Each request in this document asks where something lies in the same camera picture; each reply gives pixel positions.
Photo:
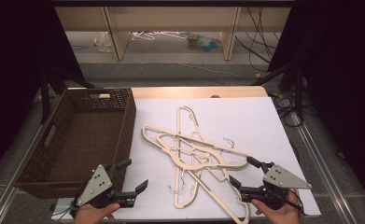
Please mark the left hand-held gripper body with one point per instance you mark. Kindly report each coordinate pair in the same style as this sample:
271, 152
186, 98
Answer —
97, 183

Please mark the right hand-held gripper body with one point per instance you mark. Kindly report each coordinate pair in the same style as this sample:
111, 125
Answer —
279, 179

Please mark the brown woven basket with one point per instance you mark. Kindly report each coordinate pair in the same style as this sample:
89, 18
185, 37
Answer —
77, 140

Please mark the person's left hand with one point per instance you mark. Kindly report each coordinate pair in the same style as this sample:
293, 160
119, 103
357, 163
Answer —
91, 216

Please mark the person's right hand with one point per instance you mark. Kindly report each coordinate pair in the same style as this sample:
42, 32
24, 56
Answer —
279, 216

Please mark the white table cover sheet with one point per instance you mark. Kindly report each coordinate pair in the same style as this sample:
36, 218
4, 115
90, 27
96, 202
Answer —
255, 121

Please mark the black stand legs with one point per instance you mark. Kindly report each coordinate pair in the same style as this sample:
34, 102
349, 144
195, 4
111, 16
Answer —
49, 87
290, 81

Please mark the black curtain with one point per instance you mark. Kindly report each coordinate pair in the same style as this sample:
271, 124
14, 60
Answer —
342, 77
18, 62

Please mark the clear plastic bag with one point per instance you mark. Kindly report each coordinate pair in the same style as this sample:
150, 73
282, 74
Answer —
104, 42

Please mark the colourful plastic bag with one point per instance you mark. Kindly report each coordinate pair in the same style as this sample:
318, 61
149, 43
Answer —
205, 43

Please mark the white hangers on floor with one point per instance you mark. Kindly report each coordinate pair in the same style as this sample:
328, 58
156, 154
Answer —
152, 35

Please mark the beige wooden shelf unit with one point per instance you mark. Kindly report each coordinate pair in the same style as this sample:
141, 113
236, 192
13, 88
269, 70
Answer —
171, 18

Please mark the metal floor rail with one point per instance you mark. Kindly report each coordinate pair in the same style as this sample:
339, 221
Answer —
323, 168
12, 186

